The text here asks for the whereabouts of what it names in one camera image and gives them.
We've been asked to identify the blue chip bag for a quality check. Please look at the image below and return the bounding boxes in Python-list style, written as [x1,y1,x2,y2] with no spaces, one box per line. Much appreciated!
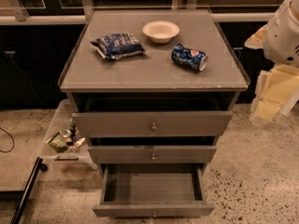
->
[91,33,145,61]

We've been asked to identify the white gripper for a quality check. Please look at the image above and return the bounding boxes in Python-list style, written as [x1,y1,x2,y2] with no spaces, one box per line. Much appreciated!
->
[245,25,299,126]

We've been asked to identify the grey top drawer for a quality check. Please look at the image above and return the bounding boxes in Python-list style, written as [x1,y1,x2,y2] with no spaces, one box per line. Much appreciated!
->
[73,111,233,138]

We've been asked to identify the grey drawer cabinet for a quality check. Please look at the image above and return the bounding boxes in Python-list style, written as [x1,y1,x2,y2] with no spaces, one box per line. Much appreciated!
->
[57,8,251,175]

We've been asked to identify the blue pepsi can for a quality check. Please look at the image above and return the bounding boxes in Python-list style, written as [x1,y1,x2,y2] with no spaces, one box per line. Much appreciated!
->
[171,44,208,72]

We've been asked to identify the white bowl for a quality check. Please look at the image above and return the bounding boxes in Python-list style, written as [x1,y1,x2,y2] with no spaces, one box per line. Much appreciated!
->
[142,21,179,44]

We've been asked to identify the grey drawer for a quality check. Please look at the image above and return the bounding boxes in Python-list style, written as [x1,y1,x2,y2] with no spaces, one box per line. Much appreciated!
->
[73,111,233,138]
[93,163,214,217]
[88,146,217,164]

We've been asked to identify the green snack packet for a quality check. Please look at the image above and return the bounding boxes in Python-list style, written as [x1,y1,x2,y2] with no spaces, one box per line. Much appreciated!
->
[47,133,68,153]

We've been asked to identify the black cable on floor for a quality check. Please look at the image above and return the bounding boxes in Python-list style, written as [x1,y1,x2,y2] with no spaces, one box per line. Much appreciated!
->
[0,127,16,154]

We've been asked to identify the clear plastic storage bin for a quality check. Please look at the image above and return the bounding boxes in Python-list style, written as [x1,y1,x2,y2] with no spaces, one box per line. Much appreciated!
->
[40,99,96,169]

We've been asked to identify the black floor rail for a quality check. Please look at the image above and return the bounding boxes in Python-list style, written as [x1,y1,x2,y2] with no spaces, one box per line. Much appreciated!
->
[10,157,44,224]

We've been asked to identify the grey middle drawer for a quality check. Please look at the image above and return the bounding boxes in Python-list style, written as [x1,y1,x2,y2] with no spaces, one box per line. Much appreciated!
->
[88,146,217,164]

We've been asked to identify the grey bottom drawer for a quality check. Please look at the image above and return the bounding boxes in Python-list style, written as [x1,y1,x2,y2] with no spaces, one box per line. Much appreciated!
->
[93,163,214,217]

